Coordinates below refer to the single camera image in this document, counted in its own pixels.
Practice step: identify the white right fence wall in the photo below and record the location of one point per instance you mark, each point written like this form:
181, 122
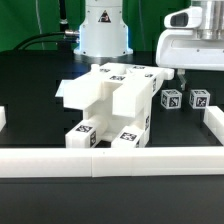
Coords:
214, 120

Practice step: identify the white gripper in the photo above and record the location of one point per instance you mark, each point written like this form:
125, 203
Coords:
181, 49

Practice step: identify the white chair seat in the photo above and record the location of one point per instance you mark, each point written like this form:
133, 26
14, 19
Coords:
116, 122

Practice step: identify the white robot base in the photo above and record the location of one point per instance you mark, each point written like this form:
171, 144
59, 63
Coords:
103, 34

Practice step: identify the white fence wall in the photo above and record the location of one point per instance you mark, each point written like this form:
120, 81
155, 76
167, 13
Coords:
27, 163
214, 120

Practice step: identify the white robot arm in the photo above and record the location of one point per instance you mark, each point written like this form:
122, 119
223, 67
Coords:
206, 17

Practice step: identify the white left fence stub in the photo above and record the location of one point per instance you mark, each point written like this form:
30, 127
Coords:
2, 117

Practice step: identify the white front fence wall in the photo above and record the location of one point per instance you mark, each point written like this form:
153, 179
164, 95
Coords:
27, 163

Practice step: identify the white chair back frame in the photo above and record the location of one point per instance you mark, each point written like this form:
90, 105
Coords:
129, 86

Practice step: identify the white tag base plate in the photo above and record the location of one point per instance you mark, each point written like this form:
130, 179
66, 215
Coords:
60, 90

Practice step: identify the white tagged cube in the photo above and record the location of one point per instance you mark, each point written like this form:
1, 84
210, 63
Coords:
199, 98
171, 99

